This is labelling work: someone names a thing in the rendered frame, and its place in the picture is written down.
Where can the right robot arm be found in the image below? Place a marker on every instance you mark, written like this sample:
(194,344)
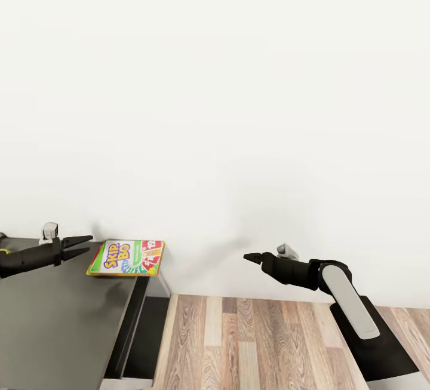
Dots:
(382,360)

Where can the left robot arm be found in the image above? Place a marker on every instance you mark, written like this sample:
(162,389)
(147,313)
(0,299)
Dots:
(50,251)

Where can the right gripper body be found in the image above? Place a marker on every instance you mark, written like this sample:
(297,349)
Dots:
(279,268)

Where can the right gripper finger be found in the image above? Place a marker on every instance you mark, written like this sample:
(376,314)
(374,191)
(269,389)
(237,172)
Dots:
(255,258)

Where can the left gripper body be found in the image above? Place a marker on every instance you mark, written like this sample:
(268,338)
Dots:
(41,256)

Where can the board game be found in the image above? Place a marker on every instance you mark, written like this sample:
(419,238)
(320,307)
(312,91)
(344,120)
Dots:
(127,258)

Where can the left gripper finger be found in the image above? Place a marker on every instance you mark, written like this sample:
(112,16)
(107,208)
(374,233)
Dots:
(73,253)
(73,241)

